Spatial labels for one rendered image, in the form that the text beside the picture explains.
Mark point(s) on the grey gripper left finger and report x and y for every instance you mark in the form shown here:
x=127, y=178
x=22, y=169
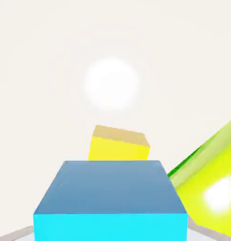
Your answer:
x=23, y=235

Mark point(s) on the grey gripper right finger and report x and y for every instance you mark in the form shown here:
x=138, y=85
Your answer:
x=198, y=234

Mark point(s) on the small cyan cube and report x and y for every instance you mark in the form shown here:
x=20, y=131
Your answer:
x=111, y=203

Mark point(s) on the small yellow cube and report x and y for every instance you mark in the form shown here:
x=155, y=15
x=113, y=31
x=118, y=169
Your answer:
x=117, y=148

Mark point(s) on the large lime box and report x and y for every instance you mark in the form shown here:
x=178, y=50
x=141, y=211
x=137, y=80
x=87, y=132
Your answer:
x=211, y=180

